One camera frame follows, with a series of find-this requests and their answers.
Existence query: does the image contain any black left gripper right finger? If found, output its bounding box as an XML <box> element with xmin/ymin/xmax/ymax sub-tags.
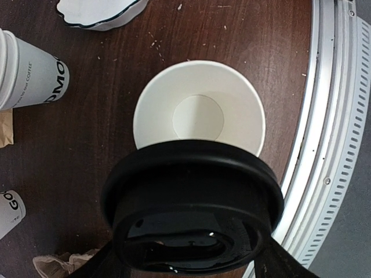
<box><xmin>254</xmin><ymin>231</ymin><xmax>318</xmax><ymax>278</ymax></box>

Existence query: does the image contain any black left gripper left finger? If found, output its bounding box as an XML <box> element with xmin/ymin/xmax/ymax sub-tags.
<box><xmin>69</xmin><ymin>246</ymin><xmax>116</xmax><ymax>278</ymax></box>

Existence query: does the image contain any black plastic cup lid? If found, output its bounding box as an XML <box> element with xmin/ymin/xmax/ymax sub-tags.
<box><xmin>101</xmin><ymin>140</ymin><xmax>284</xmax><ymax>276</ymax></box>

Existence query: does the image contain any white paper coffee cup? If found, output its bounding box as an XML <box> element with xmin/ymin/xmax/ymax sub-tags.
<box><xmin>133</xmin><ymin>60</ymin><xmax>266</xmax><ymax>156</ymax></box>

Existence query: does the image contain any brown paper takeout bag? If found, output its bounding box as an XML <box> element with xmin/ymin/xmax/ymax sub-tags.
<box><xmin>0</xmin><ymin>109</ymin><xmax>14</xmax><ymax>148</ymax></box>

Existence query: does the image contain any cardboard cup carrier tray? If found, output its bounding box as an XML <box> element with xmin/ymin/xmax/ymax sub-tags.
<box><xmin>32</xmin><ymin>249</ymin><xmax>99</xmax><ymax>278</ymax></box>

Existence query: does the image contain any stack of white paper cups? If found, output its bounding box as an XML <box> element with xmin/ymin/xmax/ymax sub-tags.
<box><xmin>1</xmin><ymin>30</ymin><xmax>70</xmax><ymax>111</ymax></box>

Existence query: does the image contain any white scalloped dish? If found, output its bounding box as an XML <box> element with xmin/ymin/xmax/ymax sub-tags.
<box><xmin>56</xmin><ymin>0</ymin><xmax>148</xmax><ymax>31</ymax></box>

